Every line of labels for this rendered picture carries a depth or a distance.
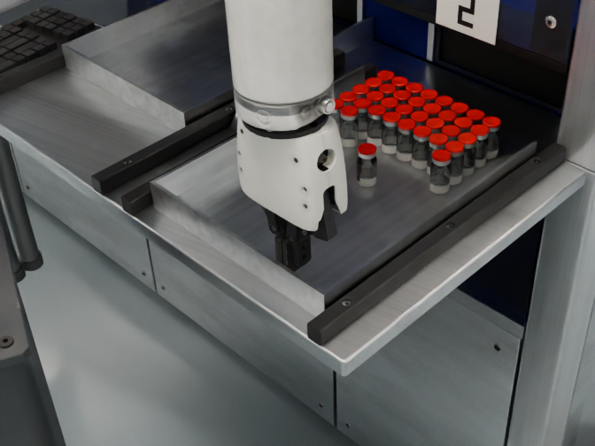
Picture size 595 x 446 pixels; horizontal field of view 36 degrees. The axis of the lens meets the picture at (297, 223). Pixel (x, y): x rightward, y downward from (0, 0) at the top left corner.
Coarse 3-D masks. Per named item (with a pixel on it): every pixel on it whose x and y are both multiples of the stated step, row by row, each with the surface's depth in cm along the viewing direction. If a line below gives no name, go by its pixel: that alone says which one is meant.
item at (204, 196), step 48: (336, 96) 116; (192, 192) 103; (240, 192) 103; (384, 192) 102; (432, 192) 102; (480, 192) 98; (240, 240) 91; (336, 240) 96; (384, 240) 96; (288, 288) 89; (336, 288) 86
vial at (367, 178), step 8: (360, 160) 101; (368, 160) 101; (376, 160) 102; (360, 168) 102; (368, 168) 101; (376, 168) 102; (360, 176) 102; (368, 176) 102; (360, 184) 103; (368, 184) 103
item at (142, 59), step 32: (192, 0) 138; (224, 0) 142; (96, 32) 128; (128, 32) 132; (160, 32) 134; (192, 32) 134; (224, 32) 134; (352, 32) 127; (96, 64) 121; (128, 64) 127; (160, 64) 127; (192, 64) 126; (224, 64) 126; (128, 96) 118; (160, 96) 120; (192, 96) 120; (224, 96) 114
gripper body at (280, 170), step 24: (240, 120) 81; (240, 144) 83; (264, 144) 79; (288, 144) 77; (312, 144) 77; (336, 144) 78; (240, 168) 85; (264, 168) 81; (288, 168) 79; (312, 168) 78; (336, 168) 79; (264, 192) 83; (288, 192) 80; (312, 192) 79; (336, 192) 81; (288, 216) 83; (312, 216) 80
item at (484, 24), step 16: (448, 0) 107; (464, 0) 105; (480, 0) 104; (496, 0) 102; (448, 16) 108; (464, 16) 106; (480, 16) 105; (496, 16) 103; (464, 32) 107; (480, 32) 106; (496, 32) 104
